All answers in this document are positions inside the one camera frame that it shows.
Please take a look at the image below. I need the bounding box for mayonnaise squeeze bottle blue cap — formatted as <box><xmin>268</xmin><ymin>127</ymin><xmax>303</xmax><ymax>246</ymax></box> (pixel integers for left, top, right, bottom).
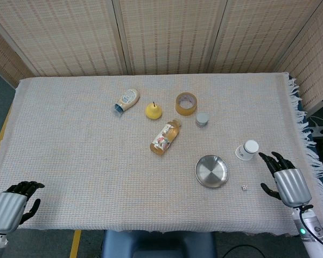
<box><xmin>114</xmin><ymin>88</ymin><xmax>141</xmax><ymax>116</ymax></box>

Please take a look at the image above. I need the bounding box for silver metal plate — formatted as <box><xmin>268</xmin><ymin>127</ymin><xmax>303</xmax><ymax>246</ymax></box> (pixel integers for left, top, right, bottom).
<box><xmin>195</xmin><ymin>154</ymin><xmax>229</xmax><ymax>189</ymax></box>

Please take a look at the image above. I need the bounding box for white paper cup blue print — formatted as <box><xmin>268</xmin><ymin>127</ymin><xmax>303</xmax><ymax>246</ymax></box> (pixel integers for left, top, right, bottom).
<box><xmin>235</xmin><ymin>139</ymin><xmax>259</xmax><ymax>161</ymax></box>

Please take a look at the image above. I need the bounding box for amber juice bottle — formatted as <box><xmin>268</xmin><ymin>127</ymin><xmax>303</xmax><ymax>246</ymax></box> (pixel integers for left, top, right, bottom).
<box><xmin>149</xmin><ymin>119</ymin><xmax>182</xmax><ymax>156</ymax></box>

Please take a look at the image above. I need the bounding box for beige woven tablecloth with fringe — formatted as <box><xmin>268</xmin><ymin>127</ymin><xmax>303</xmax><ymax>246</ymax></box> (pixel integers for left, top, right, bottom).
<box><xmin>0</xmin><ymin>71</ymin><xmax>323</xmax><ymax>237</ymax></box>

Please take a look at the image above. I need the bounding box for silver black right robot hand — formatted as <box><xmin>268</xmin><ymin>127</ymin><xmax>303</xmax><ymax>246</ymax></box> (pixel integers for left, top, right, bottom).
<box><xmin>258</xmin><ymin>151</ymin><xmax>312</xmax><ymax>208</ymax></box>

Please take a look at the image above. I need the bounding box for yellow pear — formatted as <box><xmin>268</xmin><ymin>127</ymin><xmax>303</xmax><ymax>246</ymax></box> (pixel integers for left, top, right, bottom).
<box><xmin>145</xmin><ymin>101</ymin><xmax>163</xmax><ymax>120</ymax></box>

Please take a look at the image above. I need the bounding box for small white lidded jar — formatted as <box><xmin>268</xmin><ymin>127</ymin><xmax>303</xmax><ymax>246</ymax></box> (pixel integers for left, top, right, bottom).
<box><xmin>195</xmin><ymin>112</ymin><xmax>209</xmax><ymax>128</ymax></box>

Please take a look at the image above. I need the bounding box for woven bamboo screen panel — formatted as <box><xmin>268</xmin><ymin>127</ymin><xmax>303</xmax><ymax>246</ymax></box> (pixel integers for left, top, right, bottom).
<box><xmin>208</xmin><ymin>0</ymin><xmax>323</xmax><ymax>75</ymax></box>
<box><xmin>0</xmin><ymin>23</ymin><xmax>37</xmax><ymax>89</ymax></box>
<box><xmin>274</xmin><ymin>8</ymin><xmax>323</xmax><ymax>115</ymax></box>
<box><xmin>114</xmin><ymin>0</ymin><xmax>228</xmax><ymax>76</ymax></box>
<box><xmin>0</xmin><ymin>0</ymin><xmax>130</xmax><ymax>77</ymax></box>

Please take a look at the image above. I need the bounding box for brown packing tape roll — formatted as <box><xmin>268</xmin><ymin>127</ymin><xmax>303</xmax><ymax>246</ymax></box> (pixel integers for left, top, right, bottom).
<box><xmin>175</xmin><ymin>92</ymin><xmax>198</xmax><ymax>117</ymax></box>

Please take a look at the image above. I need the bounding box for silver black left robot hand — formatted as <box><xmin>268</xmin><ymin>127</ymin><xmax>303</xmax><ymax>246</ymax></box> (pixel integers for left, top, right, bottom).
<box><xmin>0</xmin><ymin>181</ymin><xmax>46</xmax><ymax>234</ymax></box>

